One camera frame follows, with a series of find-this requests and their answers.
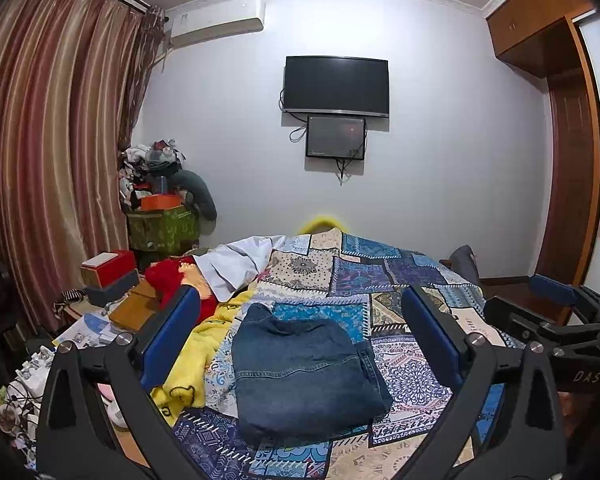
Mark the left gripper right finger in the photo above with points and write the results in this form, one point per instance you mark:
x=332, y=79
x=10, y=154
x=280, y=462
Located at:
x=527, y=441

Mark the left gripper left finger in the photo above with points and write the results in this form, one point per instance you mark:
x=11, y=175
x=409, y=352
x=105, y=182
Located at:
x=75, y=437

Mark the blue denim jeans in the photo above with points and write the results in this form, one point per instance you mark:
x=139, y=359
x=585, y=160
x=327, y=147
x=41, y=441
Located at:
x=303, y=380

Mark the brown cardboard box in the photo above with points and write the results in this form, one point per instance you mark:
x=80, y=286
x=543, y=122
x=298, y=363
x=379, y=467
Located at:
x=140, y=304

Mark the yellow blanket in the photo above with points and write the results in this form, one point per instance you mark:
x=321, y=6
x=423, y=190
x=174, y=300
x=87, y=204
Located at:
x=202, y=374

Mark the red box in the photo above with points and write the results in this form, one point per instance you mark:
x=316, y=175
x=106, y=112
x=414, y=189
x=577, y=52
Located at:
x=107, y=267

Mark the red plush toy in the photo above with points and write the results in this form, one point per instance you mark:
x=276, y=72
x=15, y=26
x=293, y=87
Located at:
x=169, y=275

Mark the grey purple backpack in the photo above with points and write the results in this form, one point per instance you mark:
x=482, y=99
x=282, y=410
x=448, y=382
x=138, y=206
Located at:
x=463, y=263

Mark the white shirt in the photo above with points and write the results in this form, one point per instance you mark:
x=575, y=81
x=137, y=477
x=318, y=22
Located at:
x=230, y=267

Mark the green storage box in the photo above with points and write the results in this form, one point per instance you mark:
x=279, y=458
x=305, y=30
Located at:
x=167, y=231

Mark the pile of clutter on box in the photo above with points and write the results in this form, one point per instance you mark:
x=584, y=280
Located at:
x=149, y=171

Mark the wooden upper cabinet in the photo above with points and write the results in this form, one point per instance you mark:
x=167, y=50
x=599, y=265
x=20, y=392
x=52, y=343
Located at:
x=537, y=36

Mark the striped red curtain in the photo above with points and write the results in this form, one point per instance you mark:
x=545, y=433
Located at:
x=73, y=76

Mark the white air conditioner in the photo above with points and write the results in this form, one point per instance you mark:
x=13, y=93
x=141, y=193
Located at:
x=220, y=20

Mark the wooden door frame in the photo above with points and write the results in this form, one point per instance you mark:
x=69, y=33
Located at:
x=574, y=208

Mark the small black wall monitor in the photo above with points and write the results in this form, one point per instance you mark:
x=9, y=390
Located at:
x=335, y=137

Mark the large black wall television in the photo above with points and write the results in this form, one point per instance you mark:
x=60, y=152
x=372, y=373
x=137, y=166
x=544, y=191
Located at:
x=336, y=85

